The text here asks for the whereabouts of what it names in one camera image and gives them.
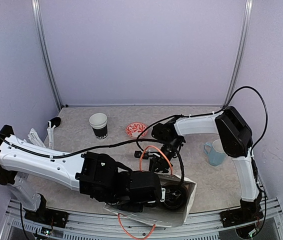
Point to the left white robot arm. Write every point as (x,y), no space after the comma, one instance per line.
(18,157)

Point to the small black round object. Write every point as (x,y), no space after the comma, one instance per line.
(55,122)

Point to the right rear aluminium post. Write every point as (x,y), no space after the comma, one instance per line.
(240,50)

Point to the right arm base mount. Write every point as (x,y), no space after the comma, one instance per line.
(247,212)

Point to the red patterned white bowl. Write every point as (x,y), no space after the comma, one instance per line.
(134,129)

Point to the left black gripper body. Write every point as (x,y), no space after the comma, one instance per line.
(119,202)

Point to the white paper takeout bag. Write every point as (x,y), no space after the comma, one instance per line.
(153,213)

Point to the stack of black paper cups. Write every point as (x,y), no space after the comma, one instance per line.
(99,124)

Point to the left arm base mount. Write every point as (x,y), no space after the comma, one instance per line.
(47,216)

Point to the left rear aluminium post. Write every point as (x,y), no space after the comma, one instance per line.
(45,53)

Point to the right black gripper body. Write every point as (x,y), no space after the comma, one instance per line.
(173,144)

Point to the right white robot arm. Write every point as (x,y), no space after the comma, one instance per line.
(235,136)

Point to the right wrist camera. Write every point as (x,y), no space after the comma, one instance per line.
(148,155)

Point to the aluminium post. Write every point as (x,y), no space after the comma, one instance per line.
(240,50)
(45,53)

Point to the light blue ceramic mug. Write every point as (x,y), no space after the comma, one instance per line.
(215,152)

